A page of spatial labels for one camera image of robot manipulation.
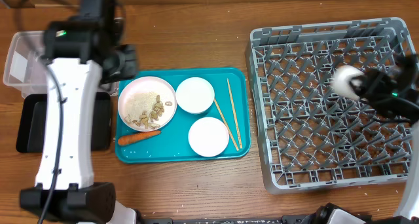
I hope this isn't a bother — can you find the teal plastic tray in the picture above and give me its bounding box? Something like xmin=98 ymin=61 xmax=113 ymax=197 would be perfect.
xmin=115 ymin=67 xmax=251 ymax=163

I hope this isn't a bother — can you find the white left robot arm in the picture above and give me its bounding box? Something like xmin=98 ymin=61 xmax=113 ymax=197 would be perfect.
xmin=20 ymin=0 xmax=142 ymax=223

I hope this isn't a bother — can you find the white cup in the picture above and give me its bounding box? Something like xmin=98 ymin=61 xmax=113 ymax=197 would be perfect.
xmin=331 ymin=65 xmax=364 ymax=101

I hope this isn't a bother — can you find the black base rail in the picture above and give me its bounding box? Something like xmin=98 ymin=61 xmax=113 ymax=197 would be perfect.
xmin=141 ymin=214 xmax=313 ymax=224

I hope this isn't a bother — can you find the grey dishwasher rack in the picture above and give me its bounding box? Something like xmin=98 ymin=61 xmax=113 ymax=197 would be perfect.
xmin=246 ymin=18 xmax=414 ymax=194

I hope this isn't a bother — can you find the pink bowl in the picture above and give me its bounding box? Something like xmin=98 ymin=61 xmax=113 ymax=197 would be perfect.
xmin=188 ymin=117 xmax=230 ymax=158

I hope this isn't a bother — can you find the clear plastic bin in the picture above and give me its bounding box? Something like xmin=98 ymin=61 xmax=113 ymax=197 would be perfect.
xmin=3 ymin=30 xmax=124 ymax=99

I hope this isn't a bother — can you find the orange carrot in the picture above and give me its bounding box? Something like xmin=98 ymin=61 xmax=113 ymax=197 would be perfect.
xmin=118 ymin=130 xmax=161 ymax=146

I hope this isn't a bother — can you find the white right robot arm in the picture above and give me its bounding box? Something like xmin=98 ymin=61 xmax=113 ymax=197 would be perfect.
xmin=331 ymin=54 xmax=418 ymax=223

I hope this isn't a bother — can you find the peanut shells pile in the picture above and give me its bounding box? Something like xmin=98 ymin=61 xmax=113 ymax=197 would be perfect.
xmin=123 ymin=94 xmax=173 ymax=130

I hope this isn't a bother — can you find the wooden chopstick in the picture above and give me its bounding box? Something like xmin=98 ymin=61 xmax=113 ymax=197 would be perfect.
xmin=214 ymin=98 xmax=239 ymax=151
xmin=227 ymin=79 xmax=243 ymax=149

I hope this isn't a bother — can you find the white bowl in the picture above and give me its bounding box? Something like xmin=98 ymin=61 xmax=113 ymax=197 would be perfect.
xmin=175 ymin=77 xmax=215 ymax=114

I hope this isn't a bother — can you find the pile of rice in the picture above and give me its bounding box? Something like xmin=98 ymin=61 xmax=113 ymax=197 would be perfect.
xmin=124 ymin=92 xmax=158 ymax=116

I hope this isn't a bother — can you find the black plastic tray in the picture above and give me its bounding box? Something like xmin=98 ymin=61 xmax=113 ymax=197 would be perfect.
xmin=16 ymin=92 xmax=112 ymax=153

